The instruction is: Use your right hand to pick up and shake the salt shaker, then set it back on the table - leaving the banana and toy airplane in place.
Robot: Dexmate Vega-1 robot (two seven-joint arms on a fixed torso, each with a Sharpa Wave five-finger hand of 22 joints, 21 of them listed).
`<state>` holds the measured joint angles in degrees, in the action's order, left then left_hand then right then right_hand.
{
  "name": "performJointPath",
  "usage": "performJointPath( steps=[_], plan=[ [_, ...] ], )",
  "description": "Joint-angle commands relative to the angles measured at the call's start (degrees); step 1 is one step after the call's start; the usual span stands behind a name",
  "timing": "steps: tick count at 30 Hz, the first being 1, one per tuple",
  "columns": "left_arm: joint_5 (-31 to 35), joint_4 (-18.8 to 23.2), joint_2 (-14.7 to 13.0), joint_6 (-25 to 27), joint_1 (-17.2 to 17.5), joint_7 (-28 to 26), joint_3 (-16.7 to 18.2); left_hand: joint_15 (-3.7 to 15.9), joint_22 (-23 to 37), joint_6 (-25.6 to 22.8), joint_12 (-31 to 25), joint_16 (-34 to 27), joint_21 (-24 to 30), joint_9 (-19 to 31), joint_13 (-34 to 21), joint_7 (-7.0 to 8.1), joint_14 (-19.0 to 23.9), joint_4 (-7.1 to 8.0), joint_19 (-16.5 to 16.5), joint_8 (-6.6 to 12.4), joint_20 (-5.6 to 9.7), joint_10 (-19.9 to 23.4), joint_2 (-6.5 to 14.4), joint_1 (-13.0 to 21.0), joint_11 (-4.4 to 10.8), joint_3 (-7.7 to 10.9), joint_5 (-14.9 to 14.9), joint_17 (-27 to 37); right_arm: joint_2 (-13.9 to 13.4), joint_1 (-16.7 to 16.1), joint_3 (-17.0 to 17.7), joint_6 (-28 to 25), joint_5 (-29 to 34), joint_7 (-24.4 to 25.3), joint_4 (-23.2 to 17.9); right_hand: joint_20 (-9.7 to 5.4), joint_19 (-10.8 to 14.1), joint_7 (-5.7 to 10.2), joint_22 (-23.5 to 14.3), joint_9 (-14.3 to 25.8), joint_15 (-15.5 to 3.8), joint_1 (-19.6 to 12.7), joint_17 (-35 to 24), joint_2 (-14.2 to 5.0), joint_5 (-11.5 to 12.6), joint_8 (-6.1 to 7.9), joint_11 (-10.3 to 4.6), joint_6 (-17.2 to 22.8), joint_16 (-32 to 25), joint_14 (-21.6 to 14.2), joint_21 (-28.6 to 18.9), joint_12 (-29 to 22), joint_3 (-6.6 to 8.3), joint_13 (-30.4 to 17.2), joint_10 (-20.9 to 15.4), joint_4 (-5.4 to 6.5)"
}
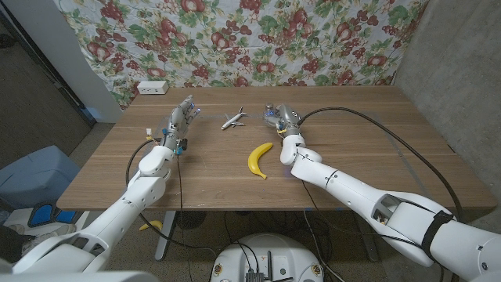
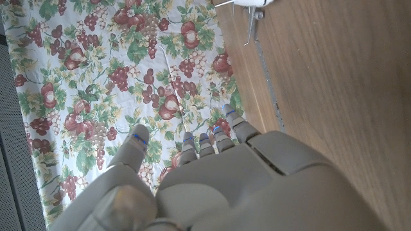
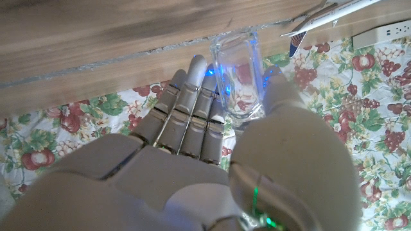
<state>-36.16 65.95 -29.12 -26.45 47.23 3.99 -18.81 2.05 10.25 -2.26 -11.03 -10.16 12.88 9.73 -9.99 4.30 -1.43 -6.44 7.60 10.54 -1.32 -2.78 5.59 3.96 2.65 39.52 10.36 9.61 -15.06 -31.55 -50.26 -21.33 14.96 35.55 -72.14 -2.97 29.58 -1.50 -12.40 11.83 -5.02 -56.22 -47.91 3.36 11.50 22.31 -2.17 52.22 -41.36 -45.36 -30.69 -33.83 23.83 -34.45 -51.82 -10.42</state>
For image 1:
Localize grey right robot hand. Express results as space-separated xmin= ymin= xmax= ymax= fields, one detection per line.
xmin=262 ymin=103 xmax=302 ymax=138

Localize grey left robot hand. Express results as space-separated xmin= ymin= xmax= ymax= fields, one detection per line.
xmin=160 ymin=94 xmax=201 ymax=157

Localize clear glass salt shaker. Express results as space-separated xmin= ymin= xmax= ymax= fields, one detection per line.
xmin=263 ymin=103 xmax=279 ymax=127

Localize yellow banana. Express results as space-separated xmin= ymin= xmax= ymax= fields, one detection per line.
xmin=247 ymin=142 xmax=274 ymax=181

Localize white toy airplane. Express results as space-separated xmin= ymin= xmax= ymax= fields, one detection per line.
xmin=221 ymin=107 xmax=248 ymax=131

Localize white power strip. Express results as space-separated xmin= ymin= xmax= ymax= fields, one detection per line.
xmin=136 ymin=80 xmax=170 ymax=96

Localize floral fruit print backdrop cloth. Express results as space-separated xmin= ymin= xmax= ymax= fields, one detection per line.
xmin=54 ymin=0 xmax=430 ymax=110

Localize black round floor fan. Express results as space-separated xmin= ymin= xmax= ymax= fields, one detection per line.
xmin=175 ymin=210 xmax=207 ymax=230

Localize small yellow floor object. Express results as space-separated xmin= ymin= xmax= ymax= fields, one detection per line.
xmin=139 ymin=219 xmax=164 ymax=232

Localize white table leg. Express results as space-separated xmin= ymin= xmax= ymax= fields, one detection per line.
xmin=154 ymin=210 xmax=177 ymax=262

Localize white robot torso base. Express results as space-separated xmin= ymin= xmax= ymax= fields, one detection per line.
xmin=210 ymin=233 xmax=325 ymax=282

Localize blue-grey plastic bin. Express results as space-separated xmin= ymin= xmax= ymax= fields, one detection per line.
xmin=0 ymin=145 xmax=81 ymax=211

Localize grey table leg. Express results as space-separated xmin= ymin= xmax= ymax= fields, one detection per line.
xmin=351 ymin=210 xmax=380 ymax=262

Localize blue padded black item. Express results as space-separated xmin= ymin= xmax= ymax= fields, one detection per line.
xmin=27 ymin=201 xmax=77 ymax=228

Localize grey sneaker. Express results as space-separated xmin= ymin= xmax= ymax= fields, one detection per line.
xmin=15 ymin=222 xmax=77 ymax=255

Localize black bag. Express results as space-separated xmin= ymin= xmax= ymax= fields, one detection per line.
xmin=0 ymin=225 xmax=27 ymax=263

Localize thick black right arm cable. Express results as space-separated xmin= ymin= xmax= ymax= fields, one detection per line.
xmin=297 ymin=106 xmax=465 ymax=222

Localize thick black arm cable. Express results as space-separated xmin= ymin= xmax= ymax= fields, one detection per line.
xmin=297 ymin=106 xmax=465 ymax=222
xmin=125 ymin=139 xmax=218 ymax=251

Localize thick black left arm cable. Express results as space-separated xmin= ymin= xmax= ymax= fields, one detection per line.
xmin=125 ymin=139 xmax=218 ymax=251

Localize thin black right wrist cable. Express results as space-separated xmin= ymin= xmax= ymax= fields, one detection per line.
xmin=300 ymin=180 xmax=322 ymax=215

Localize black door frame strip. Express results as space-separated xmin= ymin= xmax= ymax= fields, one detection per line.
xmin=0 ymin=7 xmax=98 ymax=128

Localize black velcro arm strap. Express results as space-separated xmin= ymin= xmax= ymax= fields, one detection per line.
xmin=420 ymin=210 xmax=455 ymax=262

